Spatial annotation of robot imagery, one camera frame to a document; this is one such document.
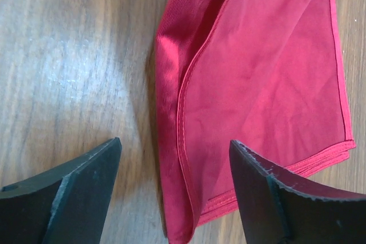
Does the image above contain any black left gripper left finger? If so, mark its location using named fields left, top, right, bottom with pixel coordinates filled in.
left=1, top=138, right=122, bottom=243

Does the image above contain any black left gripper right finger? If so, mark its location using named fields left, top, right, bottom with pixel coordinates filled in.
left=229, top=140, right=365, bottom=243

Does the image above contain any red cloth napkin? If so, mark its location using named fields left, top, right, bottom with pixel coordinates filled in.
left=155, top=0, right=356, bottom=243

